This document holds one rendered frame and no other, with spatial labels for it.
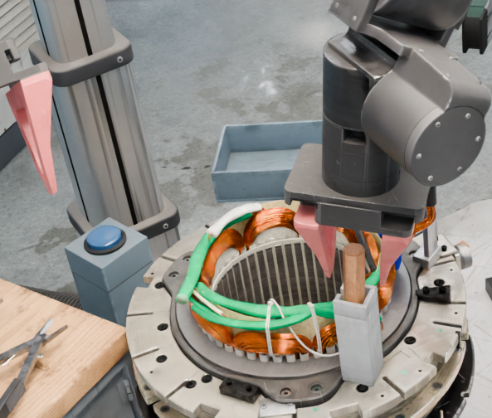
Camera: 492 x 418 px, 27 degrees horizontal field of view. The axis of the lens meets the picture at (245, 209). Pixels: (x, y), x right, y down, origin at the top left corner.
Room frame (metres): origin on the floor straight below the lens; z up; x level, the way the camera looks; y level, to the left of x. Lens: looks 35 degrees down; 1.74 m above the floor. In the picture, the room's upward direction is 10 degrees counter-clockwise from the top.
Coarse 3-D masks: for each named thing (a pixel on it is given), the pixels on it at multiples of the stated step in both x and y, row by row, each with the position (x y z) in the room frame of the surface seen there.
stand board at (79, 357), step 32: (0, 288) 0.88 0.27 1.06; (0, 320) 0.83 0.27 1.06; (32, 320) 0.82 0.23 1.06; (64, 320) 0.81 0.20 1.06; (96, 320) 0.80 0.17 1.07; (0, 352) 0.78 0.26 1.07; (64, 352) 0.76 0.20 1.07; (96, 352) 0.75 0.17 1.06; (0, 384) 0.73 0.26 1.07; (32, 384) 0.72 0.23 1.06; (64, 384) 0.72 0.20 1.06; (32, 416) 0.68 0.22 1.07
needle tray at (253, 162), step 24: (312, 120) 1.11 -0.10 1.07; (240, 144) 1.13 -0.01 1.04; (264, 144) 1.12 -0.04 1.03; (288, 144) 1.11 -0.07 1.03; (216, 168) 1.04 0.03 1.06; (240, 168) 1.09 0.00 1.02; (264, 168) 1.08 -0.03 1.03; (288, 168) 1.01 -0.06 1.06; (216, 192) 1.03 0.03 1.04; (240, 192) 1.02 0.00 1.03; (264, 192) 1.02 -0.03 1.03
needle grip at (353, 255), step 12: (348, 252) 0.63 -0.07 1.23; (360, 252) 0.63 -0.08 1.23; (348, 264) 0.63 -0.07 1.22; (360, 264) 0.63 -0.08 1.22; (348, 276) 0.63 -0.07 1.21; (360, 276) 0.63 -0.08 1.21; (348, 288) 0.63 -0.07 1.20; (360, 288) 0.63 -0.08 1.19; (348, 300) 0.63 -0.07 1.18; (360, 300) 0.63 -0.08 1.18
